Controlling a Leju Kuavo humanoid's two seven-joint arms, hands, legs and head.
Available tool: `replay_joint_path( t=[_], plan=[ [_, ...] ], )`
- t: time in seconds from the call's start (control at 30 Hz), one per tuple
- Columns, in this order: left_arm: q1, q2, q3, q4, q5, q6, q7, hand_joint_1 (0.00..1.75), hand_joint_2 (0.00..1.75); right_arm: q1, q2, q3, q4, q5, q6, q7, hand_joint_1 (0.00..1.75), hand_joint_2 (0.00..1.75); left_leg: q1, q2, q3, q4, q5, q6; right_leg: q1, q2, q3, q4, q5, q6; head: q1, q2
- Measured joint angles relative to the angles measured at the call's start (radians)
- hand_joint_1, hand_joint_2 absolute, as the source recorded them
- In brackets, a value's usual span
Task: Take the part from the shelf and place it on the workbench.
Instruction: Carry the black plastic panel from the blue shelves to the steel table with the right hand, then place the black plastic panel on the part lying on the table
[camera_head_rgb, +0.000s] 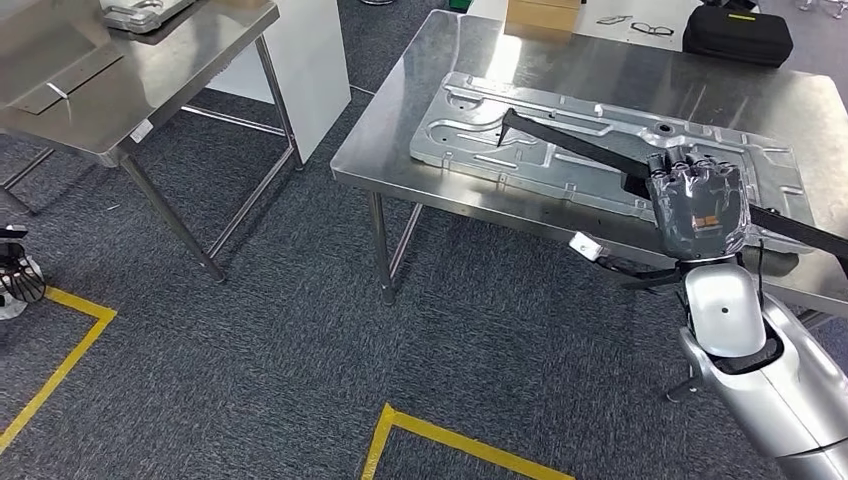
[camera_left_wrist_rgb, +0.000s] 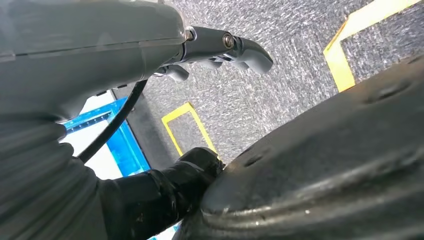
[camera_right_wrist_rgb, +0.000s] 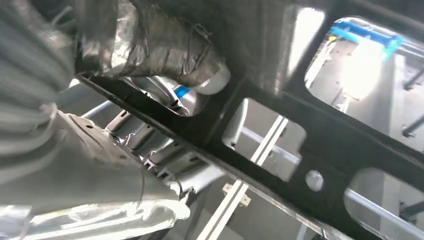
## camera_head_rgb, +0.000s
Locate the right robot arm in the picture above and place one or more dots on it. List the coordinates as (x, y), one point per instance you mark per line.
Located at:
(762, 391)

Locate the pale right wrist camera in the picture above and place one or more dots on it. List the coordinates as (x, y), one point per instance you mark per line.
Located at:
(586, 246)

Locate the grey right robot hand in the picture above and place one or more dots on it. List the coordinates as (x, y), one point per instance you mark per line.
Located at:
(699, 205)

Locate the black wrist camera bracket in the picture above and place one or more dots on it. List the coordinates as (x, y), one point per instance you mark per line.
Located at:
(642, 273)

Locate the thin frame glasses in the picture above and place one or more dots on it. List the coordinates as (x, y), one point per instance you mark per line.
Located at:
(613, 20)

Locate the black plastic panel part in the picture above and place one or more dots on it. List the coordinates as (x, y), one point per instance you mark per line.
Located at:
(570, 142)

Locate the stainless steel side table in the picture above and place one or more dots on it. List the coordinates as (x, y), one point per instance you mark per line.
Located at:
(166, 66)

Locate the black case with yellow tag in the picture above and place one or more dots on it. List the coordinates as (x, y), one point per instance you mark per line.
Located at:
(735, 36)

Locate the flat steel strip plate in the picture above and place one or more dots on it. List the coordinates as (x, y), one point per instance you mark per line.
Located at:
(66, 79)

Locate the black frame glasses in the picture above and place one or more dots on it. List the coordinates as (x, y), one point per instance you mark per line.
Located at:
(641, 28)

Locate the yellow floor tape outline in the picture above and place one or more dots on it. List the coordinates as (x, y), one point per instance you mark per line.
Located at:
(464, 442)

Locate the white cabinet desk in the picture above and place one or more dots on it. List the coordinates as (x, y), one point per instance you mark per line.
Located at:
(311, 66)

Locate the stainless steel workbench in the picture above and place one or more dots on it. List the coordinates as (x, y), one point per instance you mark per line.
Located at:
(596, 73)

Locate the closed flat cardboard box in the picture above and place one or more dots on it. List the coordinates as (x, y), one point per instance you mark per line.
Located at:
(543, 13)

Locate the stamped sheet metal panel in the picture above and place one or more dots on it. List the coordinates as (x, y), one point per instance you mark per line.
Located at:
(142, 13)
(477, 149)

